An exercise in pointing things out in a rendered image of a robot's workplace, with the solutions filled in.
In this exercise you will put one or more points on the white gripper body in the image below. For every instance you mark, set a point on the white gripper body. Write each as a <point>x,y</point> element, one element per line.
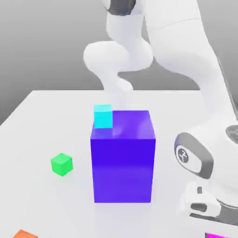
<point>213,227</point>

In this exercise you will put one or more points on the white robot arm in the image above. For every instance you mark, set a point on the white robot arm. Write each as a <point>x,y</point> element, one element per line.
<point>178,55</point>

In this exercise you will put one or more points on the small magenta cube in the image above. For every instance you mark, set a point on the small magenta cube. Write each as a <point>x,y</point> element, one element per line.
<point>221,236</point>

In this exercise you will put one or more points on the small cyan cube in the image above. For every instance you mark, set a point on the small cyan cube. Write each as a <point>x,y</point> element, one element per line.
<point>103,119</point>

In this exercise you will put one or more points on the small green cube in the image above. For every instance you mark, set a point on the small green cube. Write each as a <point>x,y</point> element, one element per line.
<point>61,164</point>

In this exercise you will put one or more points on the small orange cube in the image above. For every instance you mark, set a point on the small orange cube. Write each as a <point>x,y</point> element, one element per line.
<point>24,234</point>

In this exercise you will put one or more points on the large blue box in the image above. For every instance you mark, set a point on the large blue box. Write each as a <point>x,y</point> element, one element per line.
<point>122,167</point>

